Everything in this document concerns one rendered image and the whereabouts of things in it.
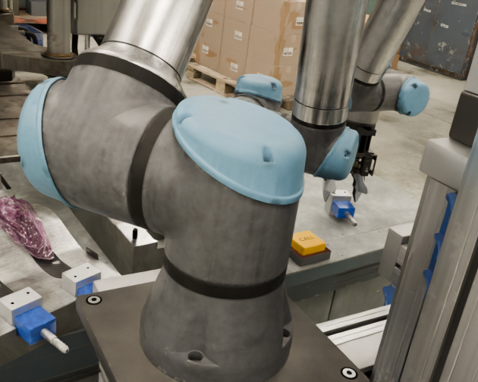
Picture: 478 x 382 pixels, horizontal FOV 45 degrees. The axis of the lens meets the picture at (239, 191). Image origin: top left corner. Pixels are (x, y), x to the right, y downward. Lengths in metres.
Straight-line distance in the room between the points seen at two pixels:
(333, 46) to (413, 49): 7.66
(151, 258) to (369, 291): 0.66
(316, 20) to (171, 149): 0.32
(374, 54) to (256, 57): 4.04
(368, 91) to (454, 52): 6.86
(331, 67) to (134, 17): 0.27
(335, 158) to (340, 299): 0.71
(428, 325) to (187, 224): 0.22
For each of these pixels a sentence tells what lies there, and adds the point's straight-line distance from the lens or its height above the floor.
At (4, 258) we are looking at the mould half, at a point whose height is 0.87.
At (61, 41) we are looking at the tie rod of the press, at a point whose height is 1.08.
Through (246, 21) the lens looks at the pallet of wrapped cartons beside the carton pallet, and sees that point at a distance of 5.20.
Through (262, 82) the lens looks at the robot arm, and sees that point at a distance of 0.90.
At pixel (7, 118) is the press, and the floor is 0.78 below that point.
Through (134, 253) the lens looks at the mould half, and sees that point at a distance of 1.03.
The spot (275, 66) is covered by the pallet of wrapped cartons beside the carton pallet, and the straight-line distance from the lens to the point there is 4.94.
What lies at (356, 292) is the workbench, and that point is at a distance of 1.48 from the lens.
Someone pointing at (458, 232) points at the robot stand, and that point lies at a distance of 0.49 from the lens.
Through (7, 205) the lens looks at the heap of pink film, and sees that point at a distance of 1.09.
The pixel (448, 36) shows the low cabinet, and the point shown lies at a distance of 8.04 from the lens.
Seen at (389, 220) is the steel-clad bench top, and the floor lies 0.80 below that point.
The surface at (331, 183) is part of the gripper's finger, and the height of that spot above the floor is 0.89.
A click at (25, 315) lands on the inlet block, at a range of 0.91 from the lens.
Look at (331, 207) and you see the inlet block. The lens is 1.43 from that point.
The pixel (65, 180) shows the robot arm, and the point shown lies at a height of 1.19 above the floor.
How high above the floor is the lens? 1.41
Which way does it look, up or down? 24 degrees down
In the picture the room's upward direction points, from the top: 8 degrees clockwise
